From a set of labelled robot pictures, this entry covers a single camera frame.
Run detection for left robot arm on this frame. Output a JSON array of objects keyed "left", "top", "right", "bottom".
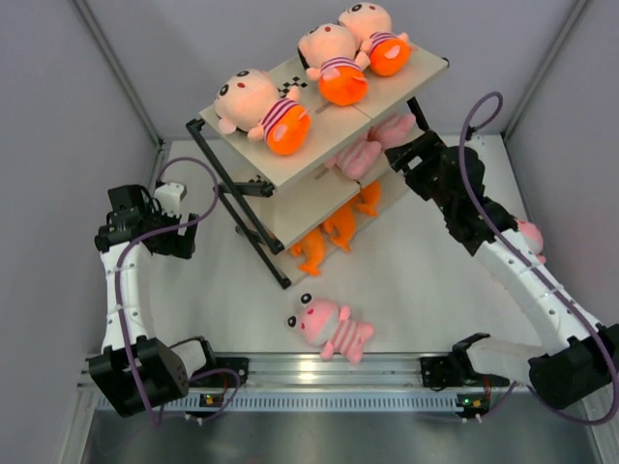
[{"left": 88, "top": 182, "right": 219, "bottom": 417}]

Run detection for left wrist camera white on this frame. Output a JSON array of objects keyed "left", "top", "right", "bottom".
[{"left": 154, "top": 182, "right": 187, "bottom": 218}]

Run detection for slotted cable duct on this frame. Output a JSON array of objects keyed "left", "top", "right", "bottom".
[{"left": 91, "top": 390, "right": 465, "bottom": 413}]

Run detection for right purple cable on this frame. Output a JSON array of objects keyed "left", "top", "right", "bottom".
[{"left": 457, "top": 92, "right": 619, "bottom": 425}]

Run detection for boy doll orange shorts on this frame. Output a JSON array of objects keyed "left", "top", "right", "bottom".
[{"left": 297, "top": 23, "right": 369, "bottom": 106}]

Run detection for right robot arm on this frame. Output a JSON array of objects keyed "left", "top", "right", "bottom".
[{"left": 386, "top": 131, "right": 618, "bottom": 411}]

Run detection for orange shark plush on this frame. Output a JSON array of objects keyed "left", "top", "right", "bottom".
[
  {"left": 352, "top": 181, "right": 381, "bottom": 218},
  {"left": 290, "top": 228, "right": 326, "bottom": 276}
]

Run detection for beige three-tier shelf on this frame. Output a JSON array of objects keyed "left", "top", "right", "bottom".
[{"left": 186, "top": 48, "right": 450, "bottom": 288}]

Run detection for pink striped frog plush back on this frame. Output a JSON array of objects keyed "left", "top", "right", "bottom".
[{"left": 324, "top": 139, "right": 381, "bottom": 180}]

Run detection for black-haired boy doll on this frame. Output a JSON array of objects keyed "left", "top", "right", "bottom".
[{"left": 213, "top": 68, "right": 311, "bottom": 156}]

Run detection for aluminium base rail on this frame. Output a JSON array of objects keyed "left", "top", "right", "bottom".
[{"left": 76, "top": 351, "right": 605, "bottom": 388}]

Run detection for pink striped frog plush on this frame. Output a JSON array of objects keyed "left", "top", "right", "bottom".
[
  {"left": 516, "top": 218, "right": 546, "bottom": 264},
  {"left": 286, "top": 293, "right": 375, "bottom": 364},
  {"left": 368, "top": 113, "right": 416, "bottom": 150},
  {"left": 324, "top": 139, "right": 381, "bottom": 180}
]

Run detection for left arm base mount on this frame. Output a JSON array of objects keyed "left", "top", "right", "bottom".
[{"left": 173, "top": 355, "right": 250, "bottom": 389}]

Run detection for orange shark plush under shelf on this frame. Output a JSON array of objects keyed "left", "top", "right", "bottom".
[{"left": 290, "top": 228, "right": 326, "bottom": 276}]

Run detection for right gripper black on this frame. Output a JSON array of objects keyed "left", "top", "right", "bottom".
[{"left": 387, "top": 130, "right": 457, "bottom": 214}]

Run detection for boy doll on shelf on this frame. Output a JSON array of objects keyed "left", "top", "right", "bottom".
[{"left": 339, "top": 2, "right": 416, "bottom": 77}]

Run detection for pink striped frog plush front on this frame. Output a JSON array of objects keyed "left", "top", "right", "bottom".
[{"left": 286, "top": 293, "right": 375, "bottom": 364}]

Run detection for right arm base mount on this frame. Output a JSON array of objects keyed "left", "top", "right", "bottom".
[{"left": 420, "top": 355, "right": 484, "bottom": 391}]

